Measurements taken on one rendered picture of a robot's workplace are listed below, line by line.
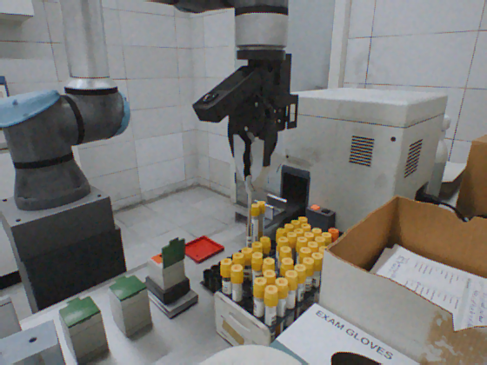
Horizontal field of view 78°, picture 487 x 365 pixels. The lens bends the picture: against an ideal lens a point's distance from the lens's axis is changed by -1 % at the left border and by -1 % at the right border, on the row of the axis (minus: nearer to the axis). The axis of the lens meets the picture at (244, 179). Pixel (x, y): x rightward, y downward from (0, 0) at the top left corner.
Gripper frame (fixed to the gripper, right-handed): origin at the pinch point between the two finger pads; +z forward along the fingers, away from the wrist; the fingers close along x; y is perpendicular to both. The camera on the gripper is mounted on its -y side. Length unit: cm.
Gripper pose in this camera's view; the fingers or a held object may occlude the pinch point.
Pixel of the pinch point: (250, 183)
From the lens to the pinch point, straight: 49.9
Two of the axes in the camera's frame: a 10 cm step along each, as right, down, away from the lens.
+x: -7.1, -2.5, 6.6
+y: 7.0, -2.5, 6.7
